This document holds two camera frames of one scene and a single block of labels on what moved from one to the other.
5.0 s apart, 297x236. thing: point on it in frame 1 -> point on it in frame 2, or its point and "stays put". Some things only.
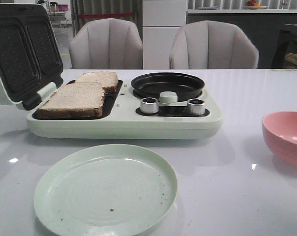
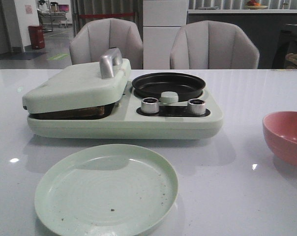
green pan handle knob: [168, 97] stays put
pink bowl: [285, 131] stays put
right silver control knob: [195, 106] stays put
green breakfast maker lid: [26, 62] -> [81, 85]
